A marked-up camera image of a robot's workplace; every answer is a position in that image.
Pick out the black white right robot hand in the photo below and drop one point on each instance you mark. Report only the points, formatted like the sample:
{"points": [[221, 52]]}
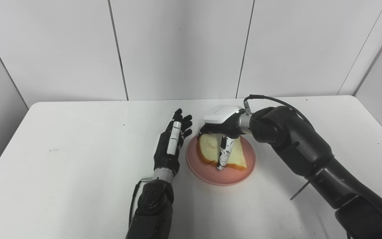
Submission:
{"points": [[222, 116]]}

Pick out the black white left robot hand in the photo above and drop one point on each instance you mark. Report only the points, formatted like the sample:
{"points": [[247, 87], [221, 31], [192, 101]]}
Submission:
{"points": [[164, 156]]}

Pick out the slice of bread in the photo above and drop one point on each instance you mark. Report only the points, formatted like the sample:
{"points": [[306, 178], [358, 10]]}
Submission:
{"points": [[207, 147]]}

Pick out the pink round plate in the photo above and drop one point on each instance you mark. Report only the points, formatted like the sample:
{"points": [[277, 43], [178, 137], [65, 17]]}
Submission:
{"points": [[224, 176]]}

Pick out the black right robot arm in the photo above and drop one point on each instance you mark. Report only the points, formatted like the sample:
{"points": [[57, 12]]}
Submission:
{"points": [[303, 149]]}

